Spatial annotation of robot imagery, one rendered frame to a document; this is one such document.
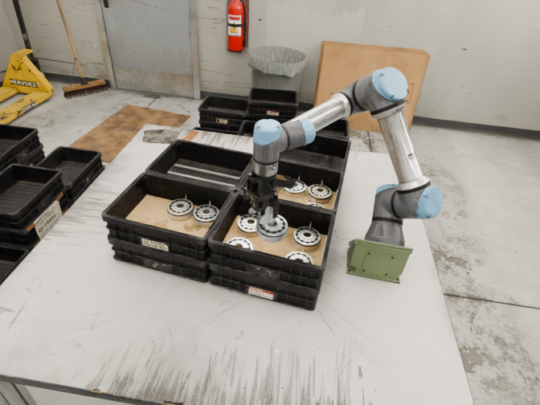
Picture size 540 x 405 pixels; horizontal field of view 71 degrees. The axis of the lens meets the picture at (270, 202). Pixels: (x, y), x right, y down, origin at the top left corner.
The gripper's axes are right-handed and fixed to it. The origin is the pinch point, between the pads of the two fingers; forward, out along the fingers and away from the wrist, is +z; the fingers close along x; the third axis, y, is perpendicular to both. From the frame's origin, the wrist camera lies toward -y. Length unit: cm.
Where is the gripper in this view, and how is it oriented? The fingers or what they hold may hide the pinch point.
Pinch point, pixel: (267, 219)
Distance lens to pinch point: 126.7
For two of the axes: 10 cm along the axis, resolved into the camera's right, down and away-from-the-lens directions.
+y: -7.9, 3.4, -5.1
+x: 6.1, 5.1, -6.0
